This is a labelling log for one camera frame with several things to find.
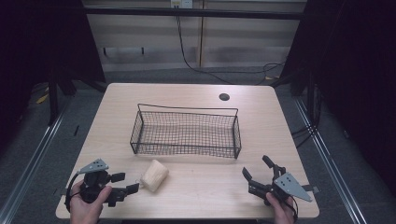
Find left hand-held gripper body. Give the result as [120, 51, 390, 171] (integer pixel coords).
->
[76, 158, 129, 208]

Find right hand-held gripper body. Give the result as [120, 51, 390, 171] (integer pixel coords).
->
[247, 164, 314, 207]

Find black wire mesh basket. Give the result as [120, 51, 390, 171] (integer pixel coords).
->
[129, 103, 243, 160]

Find person's right hand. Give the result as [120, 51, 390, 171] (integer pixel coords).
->
[265, 191, 297, 224]

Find person's left hand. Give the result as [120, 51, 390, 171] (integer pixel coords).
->
[69, 185, 113, 224]

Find black metal stand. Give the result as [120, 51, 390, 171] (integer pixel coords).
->
[47, 69, 61, 126]
[306, 69, 317, 129]

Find yellow floor tape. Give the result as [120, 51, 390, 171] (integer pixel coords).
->
[35, 91, 50, 105]

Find dark curtain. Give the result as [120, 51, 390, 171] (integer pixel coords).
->
[0, 0, 106, 157]
[278, 0, 396, 200]

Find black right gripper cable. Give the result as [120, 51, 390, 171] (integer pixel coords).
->
[285, 195, 300, 222]

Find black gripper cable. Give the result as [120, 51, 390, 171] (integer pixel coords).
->
[285, 195, 300, 222]
[64, 173, 82, 214]

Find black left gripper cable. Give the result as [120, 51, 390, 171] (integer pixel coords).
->
[64, 173, 82, 214]

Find black floor cables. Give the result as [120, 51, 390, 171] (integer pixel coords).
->
[290, 83, 323, 149]

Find metal floor rail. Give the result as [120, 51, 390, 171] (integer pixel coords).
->
[0, 102, 71, 224]
[292, 97, 370, 224]

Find black wall outlet cable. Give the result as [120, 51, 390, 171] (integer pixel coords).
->
[175, 14, 286, 86]

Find black horizontal frame bar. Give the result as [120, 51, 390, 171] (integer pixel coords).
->
[83, 7, 307, 21]

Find white wall outlet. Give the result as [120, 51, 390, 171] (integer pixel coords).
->
[170, 0, 194, 9]

